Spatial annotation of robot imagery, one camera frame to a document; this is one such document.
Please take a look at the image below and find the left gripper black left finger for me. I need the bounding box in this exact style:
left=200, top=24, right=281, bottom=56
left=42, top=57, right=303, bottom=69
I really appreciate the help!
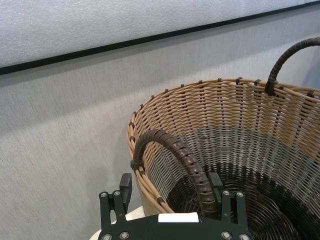
left=98, top=172, right=133, bottom=229

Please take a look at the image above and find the tan grey black woven basket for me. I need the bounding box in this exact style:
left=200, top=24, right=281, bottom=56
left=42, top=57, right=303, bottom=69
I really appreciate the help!
left=126, top=36, right=320, bottom=240

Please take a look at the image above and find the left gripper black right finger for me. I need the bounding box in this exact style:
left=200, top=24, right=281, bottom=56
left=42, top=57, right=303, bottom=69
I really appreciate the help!
left=208, top=171, right=249, bottom=226

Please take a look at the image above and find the black wall rail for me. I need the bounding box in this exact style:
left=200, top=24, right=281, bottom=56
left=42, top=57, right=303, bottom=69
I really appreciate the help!
left=0, top=0, right=320, bottom=76

